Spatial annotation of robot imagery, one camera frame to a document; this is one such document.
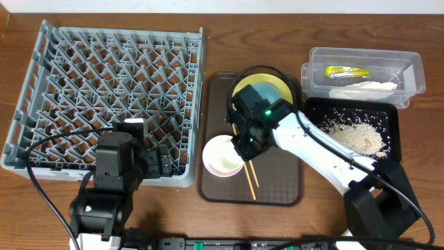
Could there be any white pink bowl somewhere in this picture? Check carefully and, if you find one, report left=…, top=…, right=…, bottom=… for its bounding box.
left=202, top=135, right=245, bottom=178

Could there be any light blue bowl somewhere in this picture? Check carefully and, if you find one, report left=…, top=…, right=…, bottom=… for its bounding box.
left=253, top=83, right=282, bottom=104

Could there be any yellow plate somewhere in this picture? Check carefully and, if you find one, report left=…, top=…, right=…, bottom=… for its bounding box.
left=232, top=73, right=293, bottom=103

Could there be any green snack wrapper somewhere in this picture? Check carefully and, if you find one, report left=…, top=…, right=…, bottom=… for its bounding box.
left=325, top=66, right=370, bottom=78

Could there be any white napkin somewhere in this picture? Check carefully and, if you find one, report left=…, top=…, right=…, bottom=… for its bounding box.
left=329, top=81, right=398, bottom=101

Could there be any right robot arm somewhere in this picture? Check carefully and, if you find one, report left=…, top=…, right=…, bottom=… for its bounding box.
left=227, top=97, right=424, bottom=240

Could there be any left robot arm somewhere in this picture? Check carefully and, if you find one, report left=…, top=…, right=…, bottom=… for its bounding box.
left=69, top=132, right=171, bottom=249

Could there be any grey dishwasher rack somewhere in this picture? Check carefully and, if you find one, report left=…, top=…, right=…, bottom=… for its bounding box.
left=1, top=22, right=205, bottom=188

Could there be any black waste tray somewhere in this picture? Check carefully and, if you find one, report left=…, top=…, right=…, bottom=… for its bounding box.
left=305, top=97, right=402, bottom=162

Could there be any wooden chopstick left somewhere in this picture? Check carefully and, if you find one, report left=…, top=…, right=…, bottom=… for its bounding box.
left=232, top=124, right=257, bottom=201

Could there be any wooden chopstick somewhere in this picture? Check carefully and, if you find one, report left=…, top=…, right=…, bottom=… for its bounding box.
left=232, top=124, right=257, bottom=201
left=248, top=160, right=259, bottom=187

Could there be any wooden chopstick right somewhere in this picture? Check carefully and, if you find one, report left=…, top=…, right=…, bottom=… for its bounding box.
left=248, top=160, right=259, bottom=187

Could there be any brown serving tray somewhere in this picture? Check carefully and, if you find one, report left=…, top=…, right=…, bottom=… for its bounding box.
left=196, top=72, right=304, bottom=207

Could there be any rice pile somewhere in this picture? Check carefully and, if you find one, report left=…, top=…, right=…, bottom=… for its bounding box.
left=318, top=110, right=391, bottom=159

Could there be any clear plastic bin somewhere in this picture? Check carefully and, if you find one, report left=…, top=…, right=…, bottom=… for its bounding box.
left=300, top=47, right=426, bottom=109

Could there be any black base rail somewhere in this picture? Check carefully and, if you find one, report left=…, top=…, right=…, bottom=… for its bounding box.
left=119, top=237, right=348, bottom=250

